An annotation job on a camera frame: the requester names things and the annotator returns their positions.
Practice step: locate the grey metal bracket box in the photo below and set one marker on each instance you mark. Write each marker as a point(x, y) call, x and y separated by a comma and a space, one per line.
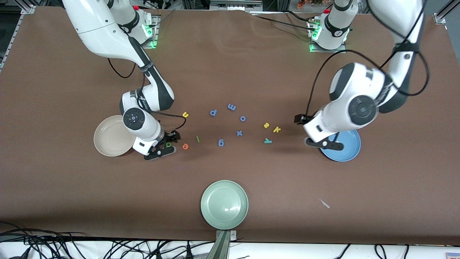
point(233, 5)

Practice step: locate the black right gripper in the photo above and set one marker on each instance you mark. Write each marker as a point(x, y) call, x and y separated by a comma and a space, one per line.
point(170, 137)

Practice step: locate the orange object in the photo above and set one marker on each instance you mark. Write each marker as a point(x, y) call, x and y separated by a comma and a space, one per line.
point(302, 3)

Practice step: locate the beige plate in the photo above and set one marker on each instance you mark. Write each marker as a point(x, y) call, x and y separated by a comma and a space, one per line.
point(107, 140)

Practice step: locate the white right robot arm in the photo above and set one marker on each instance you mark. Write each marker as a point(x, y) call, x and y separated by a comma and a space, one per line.
point(100, 28)

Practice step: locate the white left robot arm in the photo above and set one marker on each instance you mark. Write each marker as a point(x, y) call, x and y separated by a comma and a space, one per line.
point(359, 108)

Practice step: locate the green plate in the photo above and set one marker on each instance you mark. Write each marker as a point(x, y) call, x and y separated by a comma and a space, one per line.
point(224, 204)

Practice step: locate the aluminium frame rail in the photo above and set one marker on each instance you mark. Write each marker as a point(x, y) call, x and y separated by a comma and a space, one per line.
point(28, 10)
point(440, 18)

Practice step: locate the blue foam letter m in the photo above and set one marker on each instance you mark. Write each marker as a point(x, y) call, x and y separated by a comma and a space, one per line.
point(231, 107)

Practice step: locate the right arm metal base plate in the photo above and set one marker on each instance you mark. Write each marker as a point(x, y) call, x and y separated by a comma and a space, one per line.
point(154, 39)

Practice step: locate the blue plate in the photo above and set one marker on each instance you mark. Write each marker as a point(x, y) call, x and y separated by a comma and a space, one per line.
point(350, 149)

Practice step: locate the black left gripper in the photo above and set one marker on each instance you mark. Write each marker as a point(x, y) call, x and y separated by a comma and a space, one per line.
point(299, 119)

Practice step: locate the metal camera mount pole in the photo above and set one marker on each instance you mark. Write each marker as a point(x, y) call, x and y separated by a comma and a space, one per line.
point(221, 248)

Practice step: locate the white paper scrap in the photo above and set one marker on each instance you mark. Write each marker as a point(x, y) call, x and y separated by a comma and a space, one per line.
point(325, 204)

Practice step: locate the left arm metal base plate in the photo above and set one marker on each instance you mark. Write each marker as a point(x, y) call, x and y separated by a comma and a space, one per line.
point(341, 51)

